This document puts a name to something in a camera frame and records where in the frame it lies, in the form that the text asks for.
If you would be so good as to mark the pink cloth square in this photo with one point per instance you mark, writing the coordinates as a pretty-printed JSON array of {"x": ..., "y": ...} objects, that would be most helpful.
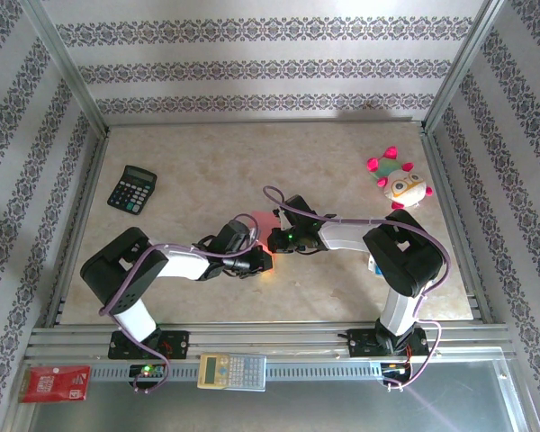
[{"x": 265, "y": 219}]

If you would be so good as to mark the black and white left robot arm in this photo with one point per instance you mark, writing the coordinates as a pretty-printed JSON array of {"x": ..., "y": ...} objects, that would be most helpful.
[{"x": 117, "y": 270}]

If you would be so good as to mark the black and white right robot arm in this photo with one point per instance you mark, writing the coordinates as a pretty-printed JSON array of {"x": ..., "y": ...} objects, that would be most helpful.
[{"x": 409, "y": 261}]

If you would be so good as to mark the metal sheet tray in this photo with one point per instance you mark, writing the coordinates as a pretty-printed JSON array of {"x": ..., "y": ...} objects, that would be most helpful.
[{"x": 297, "y": 409}]

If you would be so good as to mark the blue and white packet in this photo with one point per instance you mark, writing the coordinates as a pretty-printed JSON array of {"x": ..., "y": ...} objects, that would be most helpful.
[{"x": 374, "y": 266}]

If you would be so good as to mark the white and pink plush toy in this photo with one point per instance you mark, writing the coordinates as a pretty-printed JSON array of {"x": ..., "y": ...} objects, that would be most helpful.
[{"x": 405, "y": 186}]

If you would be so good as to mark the black desk calculator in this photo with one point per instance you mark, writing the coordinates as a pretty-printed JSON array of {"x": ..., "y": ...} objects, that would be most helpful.
[{"x": 132, "y": 189}]

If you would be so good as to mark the beige scientific calculator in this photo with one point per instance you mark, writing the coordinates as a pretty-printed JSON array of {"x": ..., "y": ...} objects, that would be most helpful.
[{"x": 231, "y": 371}]

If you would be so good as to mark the small circuit board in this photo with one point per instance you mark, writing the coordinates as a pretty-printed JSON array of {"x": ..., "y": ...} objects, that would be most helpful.
[
  {"x": 395, "y": 369},
  {"x": 147, "y": 370}
]

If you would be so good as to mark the red packet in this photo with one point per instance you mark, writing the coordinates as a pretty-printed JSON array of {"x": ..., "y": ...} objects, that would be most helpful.
[{"x": 54, "y": 383}]

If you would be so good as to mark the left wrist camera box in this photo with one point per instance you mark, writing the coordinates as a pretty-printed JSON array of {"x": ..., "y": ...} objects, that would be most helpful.
[{"x": 252, "y": 230}]

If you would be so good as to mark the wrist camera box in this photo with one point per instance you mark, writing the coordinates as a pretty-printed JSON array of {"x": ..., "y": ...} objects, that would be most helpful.
[
  {"x": 252, "y": 230},
  {"x": 280, "y": 217}
]

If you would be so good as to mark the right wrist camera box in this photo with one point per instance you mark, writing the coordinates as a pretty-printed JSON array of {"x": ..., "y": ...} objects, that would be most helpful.
[{"x": 280, "y": 217}]

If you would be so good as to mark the aluminium rear rail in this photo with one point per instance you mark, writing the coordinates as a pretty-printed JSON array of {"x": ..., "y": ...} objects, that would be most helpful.
[{"x": 261, "y": 122}]

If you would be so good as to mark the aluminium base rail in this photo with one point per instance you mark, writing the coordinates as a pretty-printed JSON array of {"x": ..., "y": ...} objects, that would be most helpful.
[{"x": 274, "y": 335}]

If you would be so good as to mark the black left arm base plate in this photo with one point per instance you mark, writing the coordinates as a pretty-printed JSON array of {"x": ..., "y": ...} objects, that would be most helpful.
[{"x": 177, "y": 344}]

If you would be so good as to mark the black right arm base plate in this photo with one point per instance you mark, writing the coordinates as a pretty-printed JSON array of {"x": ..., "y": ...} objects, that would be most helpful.
[{"x": 362, "y": 342}]

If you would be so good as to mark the aluminium side rail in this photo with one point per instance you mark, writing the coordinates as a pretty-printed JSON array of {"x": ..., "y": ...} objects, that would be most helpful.
[
  {"x": 453, "y": 225},
  {"x": 77, "y": 225}
]

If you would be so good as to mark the aluminium frame post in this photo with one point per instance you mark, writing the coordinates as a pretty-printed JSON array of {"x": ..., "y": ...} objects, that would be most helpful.
[
  {"x": 468, "y": 58},
  {"x": 67, "y": 58}
]

